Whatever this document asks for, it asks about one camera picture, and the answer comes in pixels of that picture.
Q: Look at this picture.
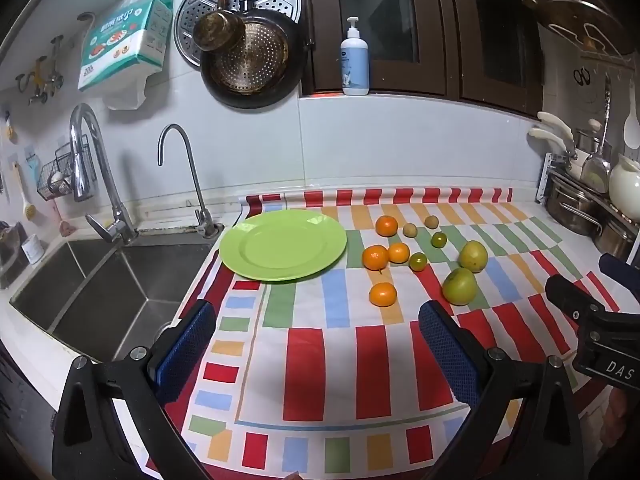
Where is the green apple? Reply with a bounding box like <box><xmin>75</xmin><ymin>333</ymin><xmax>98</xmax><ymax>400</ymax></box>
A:
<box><xmin>459</xmin><ymin>240</ymin><xmax>489</xmax><ymax>273</ymax></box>
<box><xmin>442</xmin><ymin>267</ymin><xmax>478</xmax><ymax>306</ymax></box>

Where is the small white jar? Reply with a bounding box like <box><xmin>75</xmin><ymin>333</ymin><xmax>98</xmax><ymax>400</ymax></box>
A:
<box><xmin>22</xmin><ymin>234</ymin><xmax>43</xmax><ymax>265</ymax></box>

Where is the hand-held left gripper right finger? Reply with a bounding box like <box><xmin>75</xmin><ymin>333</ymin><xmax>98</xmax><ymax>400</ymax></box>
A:
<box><xmin>418</xmin><ymin>300</ymin><xmax>586</xmax><ymax>480</ymax></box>

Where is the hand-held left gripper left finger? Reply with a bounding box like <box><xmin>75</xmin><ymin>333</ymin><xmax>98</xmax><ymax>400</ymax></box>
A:
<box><xmin>52</xmin><ymin>299</ymin><xmax>217</xmax><ymax>480</ymax></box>

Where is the clear plastic bag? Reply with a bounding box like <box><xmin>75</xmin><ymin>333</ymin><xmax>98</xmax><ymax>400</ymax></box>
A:
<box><xmin>102</xmin><ymin>67</ymin><xmax>151</xmax><ymax>111</ymax></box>

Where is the white pump soap bottle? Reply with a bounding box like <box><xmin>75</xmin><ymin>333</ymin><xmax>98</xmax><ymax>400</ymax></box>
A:
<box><xmin>341</xmin><ymin>16</ymin><xmax>371</xmax><ymax>96</ymax></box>

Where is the dark wooden window frame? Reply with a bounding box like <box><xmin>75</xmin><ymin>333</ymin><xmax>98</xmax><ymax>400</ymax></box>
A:
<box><xmin>290</xmin><ymin>0</ymin><xmax>546</xmax><ymax>116</ymax></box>

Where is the thin gooseneck faucet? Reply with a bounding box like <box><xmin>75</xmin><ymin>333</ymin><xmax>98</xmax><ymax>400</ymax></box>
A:
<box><xmin>158</xmin><ymin>124</ymin><xmax>221</xmax><ymax>238</ymax></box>

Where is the stainless steel pot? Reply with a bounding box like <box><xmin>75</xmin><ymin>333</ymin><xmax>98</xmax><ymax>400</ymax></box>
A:
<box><xmin>545</xmin><ymin>175</ymin><xmax>613</xmax><ymax>236</ymax></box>
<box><xmin>595</xmin><ymin>210</ymin><xmax>640</xmax><ymax>261</ymax></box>

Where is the black frying pan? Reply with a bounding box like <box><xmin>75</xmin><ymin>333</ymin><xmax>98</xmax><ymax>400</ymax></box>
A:
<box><xmin>200</xmin><ymin>0</ymin><xmax>306</xmax><ymax>110</ymax></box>

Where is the black wire basket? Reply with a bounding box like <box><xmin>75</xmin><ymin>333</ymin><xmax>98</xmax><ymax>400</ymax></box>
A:
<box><xmin>37</xmin><ymin>145</ymin><xmax>98</xmax><ymax>203</ymax></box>

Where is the green white bag box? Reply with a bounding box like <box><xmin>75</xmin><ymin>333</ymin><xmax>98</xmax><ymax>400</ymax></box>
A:
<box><xmin>77</xmin><ymin>0</ymin><xmax>175</xmax><ymax>93</ymax></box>

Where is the stainless steel sink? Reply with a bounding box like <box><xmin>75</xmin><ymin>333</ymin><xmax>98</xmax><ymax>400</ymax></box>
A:
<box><xmin>9</xmin><ymin>237</ymin><xmax>216</xmax><ymax>363</ymax></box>

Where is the small brass pot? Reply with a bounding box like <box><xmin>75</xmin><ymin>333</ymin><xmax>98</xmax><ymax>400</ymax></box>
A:
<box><xmin>193</xmin><ymin>0</ymin><xmax>246</xmax><ymax>53</ymax></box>

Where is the white dish brush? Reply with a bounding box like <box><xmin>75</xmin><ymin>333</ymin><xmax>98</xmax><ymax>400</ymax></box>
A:
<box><xmin>10</xmin><ymin>160</ymin><xmax>43</xmax><ymax>221</ymax></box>

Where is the white handled knife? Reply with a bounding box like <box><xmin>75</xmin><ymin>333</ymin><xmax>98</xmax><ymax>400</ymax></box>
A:
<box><xmin>529</xmin><ymin>128</ymin><xmax>571</xmax><ymax>156</ymax></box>
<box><xmin>537</xmin><ymin>111</ymin><xmax>576</xmax><ymax>143</ymax></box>

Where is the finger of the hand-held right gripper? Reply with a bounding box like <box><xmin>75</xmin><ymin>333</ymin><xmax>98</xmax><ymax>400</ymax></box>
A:
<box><xmin>545</xmin><ymin>274</ymin><xmax>608</xmax><ymax>321</ymax></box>
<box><xmin>599</xmin><ymin>252</ymin><xmax>640</xmax><ymax>301</ymax></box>

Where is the green plate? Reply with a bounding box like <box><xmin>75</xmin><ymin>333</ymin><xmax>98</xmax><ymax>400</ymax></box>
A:
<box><xmin>219</xmin><ymin>210</ymin><xmax>348</xmax><ymax>283</ymax></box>

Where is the round metal steamer tray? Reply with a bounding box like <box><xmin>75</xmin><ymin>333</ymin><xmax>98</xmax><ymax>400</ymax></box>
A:
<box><xmin>174</xmin><ymin>0</ymin><xmax>303</xmax><ymax>68</ymax></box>

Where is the white plastic spoon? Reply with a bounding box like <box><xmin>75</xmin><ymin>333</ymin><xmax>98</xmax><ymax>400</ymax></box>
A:
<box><xmin>622</xmin><ymin>80</ymin><xmax>640</xmax><ymax>148</ymax></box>

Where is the bicycle shaped wall hook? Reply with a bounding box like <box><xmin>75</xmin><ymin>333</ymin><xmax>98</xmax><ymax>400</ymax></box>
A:
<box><xmin>15</xmin><ymin>35</ymin><xmax>66</xmax><ymax>106</ymax></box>

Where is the large chrome faucet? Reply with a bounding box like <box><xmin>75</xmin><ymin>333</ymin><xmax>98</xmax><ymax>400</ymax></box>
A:
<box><xmin>69</xmin><ymin>103</ymin><xmax>138</xmax><ymax>246</ymax></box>

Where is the striped colourful tablecloth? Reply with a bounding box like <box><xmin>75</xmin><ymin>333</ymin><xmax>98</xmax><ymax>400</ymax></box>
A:
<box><xmin>165</xmin><ymin>187</ymin><xmax>640</xmax><ymax>480</ymax></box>

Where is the white ceramic pitcher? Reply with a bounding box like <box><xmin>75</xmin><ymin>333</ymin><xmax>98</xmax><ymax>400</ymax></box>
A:
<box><xmin>608</xmin><ymin>154</ymin><xmax>640</xmax><ymax>208</ymax></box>

